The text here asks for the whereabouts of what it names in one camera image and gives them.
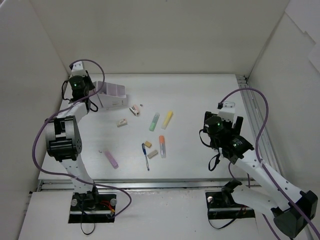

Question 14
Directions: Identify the blue ballpoint pen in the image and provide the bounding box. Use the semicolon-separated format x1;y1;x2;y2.
141;143;150;171

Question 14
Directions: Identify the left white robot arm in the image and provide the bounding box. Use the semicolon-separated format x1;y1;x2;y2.
45;70;100;210

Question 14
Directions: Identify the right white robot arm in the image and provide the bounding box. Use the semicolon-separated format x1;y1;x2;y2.
201;111;318;239

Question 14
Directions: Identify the white desk organizer container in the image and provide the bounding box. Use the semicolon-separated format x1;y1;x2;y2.
90;81;128;109

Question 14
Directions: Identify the yellow highlighter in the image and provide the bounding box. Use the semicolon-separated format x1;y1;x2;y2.
161;111;173;130

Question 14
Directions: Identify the orange translucent highlighter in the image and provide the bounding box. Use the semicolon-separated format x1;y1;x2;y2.
159;135;166;159

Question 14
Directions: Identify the green highlighter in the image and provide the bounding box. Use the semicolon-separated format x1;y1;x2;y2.
149;112;160;132

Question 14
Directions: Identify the beige eraser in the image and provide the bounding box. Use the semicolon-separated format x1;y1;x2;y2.
147;149;159;159

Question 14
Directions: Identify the yellow eraser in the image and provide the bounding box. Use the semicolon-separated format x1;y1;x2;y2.
144;141;152;148

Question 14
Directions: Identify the pink highlighter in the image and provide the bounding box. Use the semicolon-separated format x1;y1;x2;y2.
104;149;119;169

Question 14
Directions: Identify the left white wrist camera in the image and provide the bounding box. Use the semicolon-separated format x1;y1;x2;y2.
69;61;87;76

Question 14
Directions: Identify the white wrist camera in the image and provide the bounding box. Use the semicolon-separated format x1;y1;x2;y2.
69;61;87;76
217;101;236;123

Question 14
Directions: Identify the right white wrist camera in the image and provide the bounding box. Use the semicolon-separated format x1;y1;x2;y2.
217;101;236;123

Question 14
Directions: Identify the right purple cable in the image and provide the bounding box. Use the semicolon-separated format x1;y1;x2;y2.
217;87;320;240

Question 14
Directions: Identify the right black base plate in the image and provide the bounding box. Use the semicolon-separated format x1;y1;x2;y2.
205;191;256;220

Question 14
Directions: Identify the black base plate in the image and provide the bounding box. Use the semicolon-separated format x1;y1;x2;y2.
205;191;256;220
68;193;117;224

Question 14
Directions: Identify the aluminium table rail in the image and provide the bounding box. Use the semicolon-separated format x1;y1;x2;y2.
37;178;231;191

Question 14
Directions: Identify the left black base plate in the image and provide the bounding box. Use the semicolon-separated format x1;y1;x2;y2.
68;193;117;224

